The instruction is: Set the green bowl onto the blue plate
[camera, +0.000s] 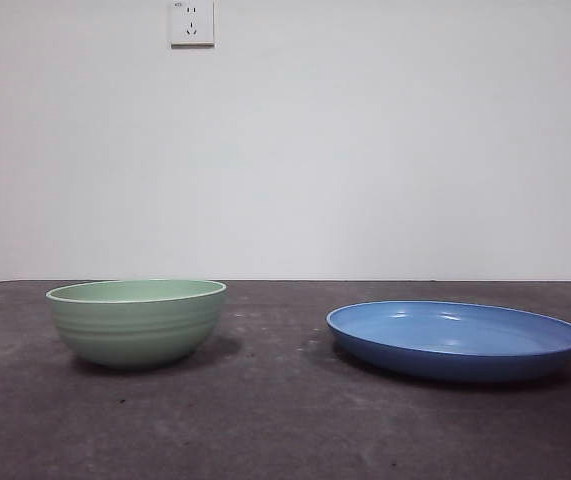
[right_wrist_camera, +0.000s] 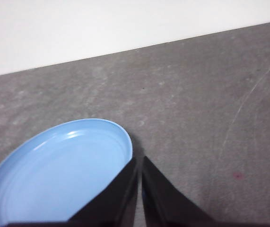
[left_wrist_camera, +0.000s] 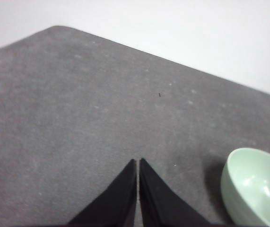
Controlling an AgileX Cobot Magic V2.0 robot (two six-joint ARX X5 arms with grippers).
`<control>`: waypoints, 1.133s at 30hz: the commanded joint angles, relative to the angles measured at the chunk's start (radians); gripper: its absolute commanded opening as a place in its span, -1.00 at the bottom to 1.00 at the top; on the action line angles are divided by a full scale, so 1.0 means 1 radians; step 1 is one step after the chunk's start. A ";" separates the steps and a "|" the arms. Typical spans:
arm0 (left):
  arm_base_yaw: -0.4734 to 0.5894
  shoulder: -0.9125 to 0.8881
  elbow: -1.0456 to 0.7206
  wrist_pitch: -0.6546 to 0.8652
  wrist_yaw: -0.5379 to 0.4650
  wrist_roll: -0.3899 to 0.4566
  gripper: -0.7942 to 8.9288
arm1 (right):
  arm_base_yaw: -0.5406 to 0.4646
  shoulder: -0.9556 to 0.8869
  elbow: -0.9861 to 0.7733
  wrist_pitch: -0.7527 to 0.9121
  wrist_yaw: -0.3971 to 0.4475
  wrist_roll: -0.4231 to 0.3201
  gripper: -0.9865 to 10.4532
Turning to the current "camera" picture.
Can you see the green ribbed bowl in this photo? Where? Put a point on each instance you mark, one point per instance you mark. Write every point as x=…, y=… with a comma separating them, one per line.
x=135, y=335

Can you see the white wall socket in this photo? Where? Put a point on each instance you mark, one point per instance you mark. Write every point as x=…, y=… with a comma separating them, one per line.
x=192, y=25

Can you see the blue plate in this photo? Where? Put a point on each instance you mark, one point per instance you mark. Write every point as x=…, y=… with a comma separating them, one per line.
x=455, y=350

